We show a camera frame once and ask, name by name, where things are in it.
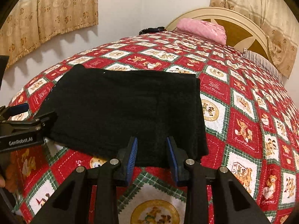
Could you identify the beige floral curtain behind headboard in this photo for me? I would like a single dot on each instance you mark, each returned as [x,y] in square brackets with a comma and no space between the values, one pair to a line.
[264,11]

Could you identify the person's left hand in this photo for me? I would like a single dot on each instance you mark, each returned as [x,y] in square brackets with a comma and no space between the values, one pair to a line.
[1,182]

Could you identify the beige floral window curtain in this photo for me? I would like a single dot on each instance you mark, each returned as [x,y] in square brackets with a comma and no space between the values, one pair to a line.
[46,11]

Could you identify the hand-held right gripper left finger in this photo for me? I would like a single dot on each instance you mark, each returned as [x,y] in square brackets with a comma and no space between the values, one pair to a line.
[129,163]

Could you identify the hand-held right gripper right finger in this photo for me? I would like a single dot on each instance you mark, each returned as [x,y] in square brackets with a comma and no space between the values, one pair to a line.
[174,163]

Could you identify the pink pillow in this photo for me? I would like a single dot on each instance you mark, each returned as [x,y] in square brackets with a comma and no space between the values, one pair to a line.
[203,29]

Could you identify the red bear printed blanket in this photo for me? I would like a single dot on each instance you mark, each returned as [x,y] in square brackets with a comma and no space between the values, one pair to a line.
[245,126]

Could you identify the small black cloth item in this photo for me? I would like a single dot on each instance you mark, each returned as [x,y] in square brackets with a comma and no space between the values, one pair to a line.
[151,30]

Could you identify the cream and brown headboard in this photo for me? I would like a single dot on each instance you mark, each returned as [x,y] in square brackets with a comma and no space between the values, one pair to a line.
[233,30]

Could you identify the striped pillow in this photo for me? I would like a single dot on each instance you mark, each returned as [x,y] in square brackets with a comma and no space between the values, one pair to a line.
[264,66]

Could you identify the black pants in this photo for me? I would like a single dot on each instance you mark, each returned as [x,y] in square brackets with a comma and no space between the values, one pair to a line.
[121,112]

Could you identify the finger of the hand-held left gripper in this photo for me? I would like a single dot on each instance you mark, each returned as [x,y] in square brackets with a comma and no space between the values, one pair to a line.
[18,109]
[48,119]

